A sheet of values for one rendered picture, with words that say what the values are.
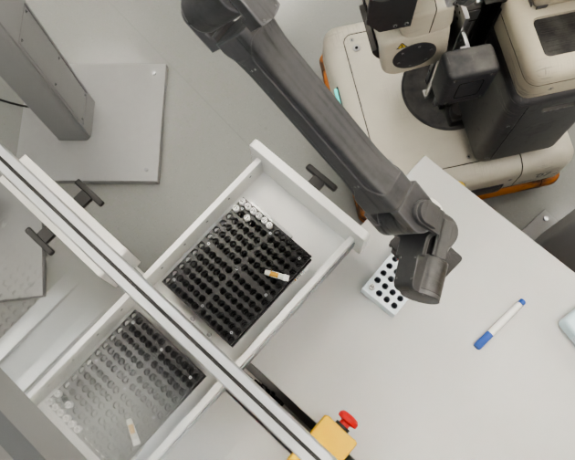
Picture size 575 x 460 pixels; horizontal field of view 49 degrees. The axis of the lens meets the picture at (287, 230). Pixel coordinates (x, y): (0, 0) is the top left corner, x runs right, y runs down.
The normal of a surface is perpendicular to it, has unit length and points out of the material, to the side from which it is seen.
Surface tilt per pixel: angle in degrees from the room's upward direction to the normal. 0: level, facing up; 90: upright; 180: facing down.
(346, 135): 39
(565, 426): 0
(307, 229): 0
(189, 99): 0
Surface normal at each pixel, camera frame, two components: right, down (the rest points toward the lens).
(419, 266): 0.61, -0.05
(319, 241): -0.03, -0.27
